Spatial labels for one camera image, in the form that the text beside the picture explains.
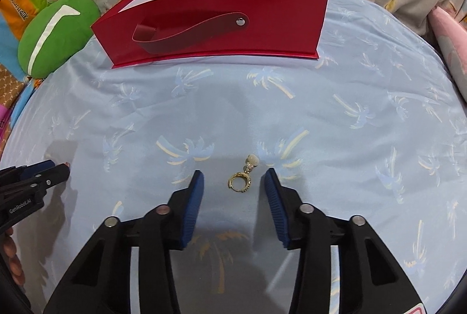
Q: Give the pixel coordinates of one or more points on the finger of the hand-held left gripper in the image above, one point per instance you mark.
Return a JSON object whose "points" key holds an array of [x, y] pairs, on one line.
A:
{"points": [[36, 168], [25, 201]]}

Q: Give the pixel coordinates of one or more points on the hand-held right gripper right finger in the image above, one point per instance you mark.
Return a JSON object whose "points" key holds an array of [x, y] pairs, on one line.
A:
{"points": [[275, 212]]}

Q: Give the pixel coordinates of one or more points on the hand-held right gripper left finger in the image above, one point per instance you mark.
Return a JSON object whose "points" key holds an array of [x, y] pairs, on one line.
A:
{"points": [[191, 212]]}

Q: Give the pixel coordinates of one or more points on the gold hoop pearl earring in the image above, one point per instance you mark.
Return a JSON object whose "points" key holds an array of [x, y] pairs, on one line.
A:
{"points": [[240, 182]]}

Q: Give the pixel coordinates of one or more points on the person's left hand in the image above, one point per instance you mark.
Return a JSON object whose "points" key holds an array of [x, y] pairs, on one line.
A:
{"points": [[11, 259]]}

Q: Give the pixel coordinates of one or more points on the magenta cloth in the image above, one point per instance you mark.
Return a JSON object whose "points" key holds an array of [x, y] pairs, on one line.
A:
{"points": [[5, 117]]}

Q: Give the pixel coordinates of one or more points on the cartoon monkey printed sheet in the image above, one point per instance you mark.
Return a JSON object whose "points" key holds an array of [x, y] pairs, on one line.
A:
{"points": [[14, 18]]}

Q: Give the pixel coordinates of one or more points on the red gift box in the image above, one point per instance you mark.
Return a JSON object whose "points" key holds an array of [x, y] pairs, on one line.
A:
{"points": [[273, 29]]}

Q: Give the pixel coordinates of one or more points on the pink pillow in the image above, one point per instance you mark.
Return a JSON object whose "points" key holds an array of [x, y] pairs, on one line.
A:
{"points": [[452, 40]]}

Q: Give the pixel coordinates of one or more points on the green round cushion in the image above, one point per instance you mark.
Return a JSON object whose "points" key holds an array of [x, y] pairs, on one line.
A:
{"points": [[73, 29]]}

